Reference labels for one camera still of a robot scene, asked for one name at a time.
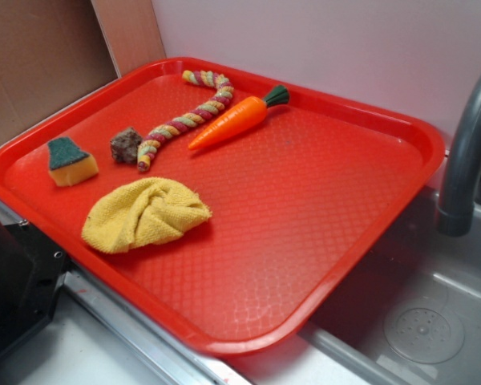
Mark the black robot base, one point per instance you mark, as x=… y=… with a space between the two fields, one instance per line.
x=32 y=269

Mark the green and yellow sponge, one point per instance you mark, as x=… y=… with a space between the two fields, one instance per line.
x=69 y=165

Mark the red plastic tray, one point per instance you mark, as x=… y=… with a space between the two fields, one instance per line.
x=296 y=201

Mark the orange toy carrot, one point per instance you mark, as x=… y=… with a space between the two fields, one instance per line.
x=245 y=115

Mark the yellow crumpled cloth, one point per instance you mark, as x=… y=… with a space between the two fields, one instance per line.
x=150 y=211

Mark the brown rock chunk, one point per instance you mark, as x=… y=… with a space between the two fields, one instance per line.
x=124 y=146

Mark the grey plastic sink basin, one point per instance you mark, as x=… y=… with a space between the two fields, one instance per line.
x=410 y=311

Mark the brown cardboard panel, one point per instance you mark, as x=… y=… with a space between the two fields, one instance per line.
x=53 y=53

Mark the grey faucet spout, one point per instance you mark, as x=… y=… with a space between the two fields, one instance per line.
x=461 y=187

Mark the multicolour twisted rope toy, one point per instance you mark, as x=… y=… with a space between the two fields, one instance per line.
x=206 y=111

